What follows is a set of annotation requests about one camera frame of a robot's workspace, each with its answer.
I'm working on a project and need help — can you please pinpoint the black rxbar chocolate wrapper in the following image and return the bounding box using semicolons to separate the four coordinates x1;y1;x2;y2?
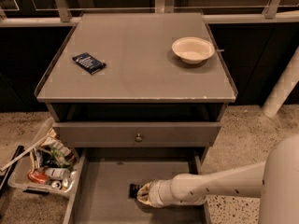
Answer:
129;184;141;199

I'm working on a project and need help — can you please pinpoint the white diagonal post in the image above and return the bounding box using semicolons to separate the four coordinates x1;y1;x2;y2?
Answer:
262;47;299;118

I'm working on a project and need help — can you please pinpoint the white can in bin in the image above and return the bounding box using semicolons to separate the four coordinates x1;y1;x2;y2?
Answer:
44;168;70;180

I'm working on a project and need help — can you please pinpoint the metal window railing frame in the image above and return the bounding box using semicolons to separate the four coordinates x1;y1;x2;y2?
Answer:
0;0;299;27

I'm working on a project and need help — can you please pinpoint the green white snack bag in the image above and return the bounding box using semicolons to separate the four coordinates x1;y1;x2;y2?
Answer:
42;138;75;168

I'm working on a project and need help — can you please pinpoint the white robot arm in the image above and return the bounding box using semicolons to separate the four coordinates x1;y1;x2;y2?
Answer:
136;134;299;224

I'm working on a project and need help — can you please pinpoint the blue snack bar wrapper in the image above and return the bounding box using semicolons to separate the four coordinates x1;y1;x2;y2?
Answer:
72;52;107;75

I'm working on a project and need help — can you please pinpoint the grey top drawer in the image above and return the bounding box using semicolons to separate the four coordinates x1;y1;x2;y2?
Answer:
53;121;221;147

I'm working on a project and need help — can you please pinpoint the clear plastic bin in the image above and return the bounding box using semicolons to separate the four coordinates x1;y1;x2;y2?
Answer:
8;118;78;197

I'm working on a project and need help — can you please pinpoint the white paper bowl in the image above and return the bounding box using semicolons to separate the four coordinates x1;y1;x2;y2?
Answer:
172;37;215;64

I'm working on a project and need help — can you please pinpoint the round metal drawer knob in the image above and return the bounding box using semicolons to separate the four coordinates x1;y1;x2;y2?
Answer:
135;133;143;143

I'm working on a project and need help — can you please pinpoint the grey drawer cabinet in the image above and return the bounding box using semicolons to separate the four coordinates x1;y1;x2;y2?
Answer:
34;12;238;156

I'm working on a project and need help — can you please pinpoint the orange snack packet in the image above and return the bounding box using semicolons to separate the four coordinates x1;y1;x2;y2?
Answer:
27;170;50;185

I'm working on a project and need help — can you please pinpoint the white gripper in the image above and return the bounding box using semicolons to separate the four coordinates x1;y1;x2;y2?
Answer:
137;180;176;208

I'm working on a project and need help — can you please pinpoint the open grey middle drawer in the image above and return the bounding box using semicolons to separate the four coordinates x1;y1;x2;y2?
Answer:
63;147;210;224

